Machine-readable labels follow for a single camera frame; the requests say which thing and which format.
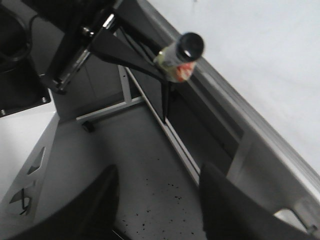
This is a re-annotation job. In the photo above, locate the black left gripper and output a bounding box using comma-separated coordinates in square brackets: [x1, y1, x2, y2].
[37, 0, 166, 94]

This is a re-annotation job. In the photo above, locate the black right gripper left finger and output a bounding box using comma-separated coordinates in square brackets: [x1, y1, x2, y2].
[9, 164, 120, 240]

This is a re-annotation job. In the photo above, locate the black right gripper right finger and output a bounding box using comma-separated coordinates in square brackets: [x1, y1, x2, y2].
[198, 162, 314, 240]

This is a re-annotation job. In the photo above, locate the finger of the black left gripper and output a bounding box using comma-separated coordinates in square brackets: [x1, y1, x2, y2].
[161, 82, 179, 123]

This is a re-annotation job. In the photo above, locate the black whiteboard marker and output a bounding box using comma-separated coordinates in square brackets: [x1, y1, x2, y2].
[153, 32, 205, 83]

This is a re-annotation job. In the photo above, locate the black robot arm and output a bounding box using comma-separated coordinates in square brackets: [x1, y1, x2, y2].
[0, 0, 171, 240]

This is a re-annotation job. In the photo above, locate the white whiteboard stand leg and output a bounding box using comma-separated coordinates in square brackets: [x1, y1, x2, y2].
[75, 65, 144, 133]

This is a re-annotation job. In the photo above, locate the white whiteboard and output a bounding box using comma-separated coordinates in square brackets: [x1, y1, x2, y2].
[151, 0, 320, 165]

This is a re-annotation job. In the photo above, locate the aluminium whiteboard frame rail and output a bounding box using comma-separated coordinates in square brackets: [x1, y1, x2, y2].
[141, 0, 320, 228]

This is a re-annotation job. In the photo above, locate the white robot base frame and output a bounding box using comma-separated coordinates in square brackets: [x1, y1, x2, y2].
[0, 93, 59, 225]

